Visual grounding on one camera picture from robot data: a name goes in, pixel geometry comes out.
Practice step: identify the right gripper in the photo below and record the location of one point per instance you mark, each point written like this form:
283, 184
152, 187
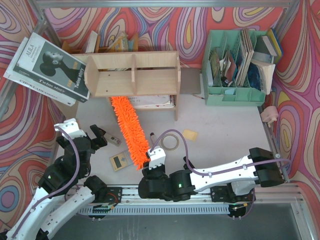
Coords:
151, 171

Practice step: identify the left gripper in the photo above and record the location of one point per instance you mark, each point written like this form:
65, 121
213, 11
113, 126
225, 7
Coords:
93, 141

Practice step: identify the black and white stapler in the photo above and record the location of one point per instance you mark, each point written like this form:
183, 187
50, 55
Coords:
112, 139

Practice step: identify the orange microfiber duster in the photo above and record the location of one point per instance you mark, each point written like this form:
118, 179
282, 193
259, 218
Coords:
131, 130

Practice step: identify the white marker black cap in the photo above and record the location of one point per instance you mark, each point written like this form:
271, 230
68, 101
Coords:
153, 138

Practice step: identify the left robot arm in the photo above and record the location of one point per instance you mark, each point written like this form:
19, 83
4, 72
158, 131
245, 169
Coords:
65, 187

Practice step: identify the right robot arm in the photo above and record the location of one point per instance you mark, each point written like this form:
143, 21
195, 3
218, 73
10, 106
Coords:
242, 175

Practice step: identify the wooden bookshelf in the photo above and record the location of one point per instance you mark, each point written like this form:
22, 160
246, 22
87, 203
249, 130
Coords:
138, 73

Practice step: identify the black plastic clip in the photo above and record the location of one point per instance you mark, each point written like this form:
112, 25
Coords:
187, 164

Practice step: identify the grey pocket calculator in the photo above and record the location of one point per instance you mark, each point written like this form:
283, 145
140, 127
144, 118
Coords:
121, 160

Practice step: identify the yellow sticky note pad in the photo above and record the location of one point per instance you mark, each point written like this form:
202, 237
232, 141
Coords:
190, 134

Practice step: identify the spiral notebook on lower shelf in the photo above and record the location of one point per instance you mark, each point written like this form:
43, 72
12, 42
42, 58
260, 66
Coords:
152, 101

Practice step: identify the Twins story magazine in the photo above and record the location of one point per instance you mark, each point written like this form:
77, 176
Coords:
52, 67

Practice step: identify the grey brown mat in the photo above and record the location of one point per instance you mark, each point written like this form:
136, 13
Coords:
190, 81

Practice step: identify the green desk organizer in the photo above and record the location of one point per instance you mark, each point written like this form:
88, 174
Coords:
225, 69

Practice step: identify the open book beside organizer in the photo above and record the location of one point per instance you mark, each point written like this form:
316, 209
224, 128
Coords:
266, 72

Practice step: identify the blue yellow book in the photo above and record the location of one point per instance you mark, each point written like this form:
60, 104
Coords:
268, 43

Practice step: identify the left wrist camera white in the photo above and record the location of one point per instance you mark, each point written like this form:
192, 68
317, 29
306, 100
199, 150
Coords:
71, 127

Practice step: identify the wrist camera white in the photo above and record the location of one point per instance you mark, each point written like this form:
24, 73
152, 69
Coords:
157, 158
71, 127

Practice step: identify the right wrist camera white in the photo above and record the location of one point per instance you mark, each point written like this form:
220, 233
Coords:
157, 158

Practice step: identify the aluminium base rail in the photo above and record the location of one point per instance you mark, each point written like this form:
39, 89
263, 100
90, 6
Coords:
283, 194

